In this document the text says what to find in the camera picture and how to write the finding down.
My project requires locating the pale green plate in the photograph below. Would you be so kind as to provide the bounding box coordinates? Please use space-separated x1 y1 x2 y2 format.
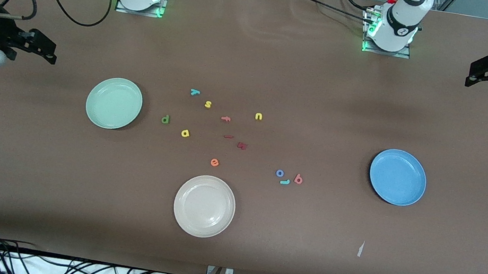
83 74 146 133

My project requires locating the beige plate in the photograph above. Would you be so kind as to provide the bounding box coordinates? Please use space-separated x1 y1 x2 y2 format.
169 171 240 242

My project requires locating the blue plate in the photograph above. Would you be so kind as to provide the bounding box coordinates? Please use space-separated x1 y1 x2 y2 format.
366 146 431 210

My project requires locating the thin black cable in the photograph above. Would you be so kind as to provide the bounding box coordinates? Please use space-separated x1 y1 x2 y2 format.
334 0 376 13
290 0 371 23

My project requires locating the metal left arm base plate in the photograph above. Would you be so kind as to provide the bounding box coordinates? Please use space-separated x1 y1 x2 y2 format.
360 6 417 60

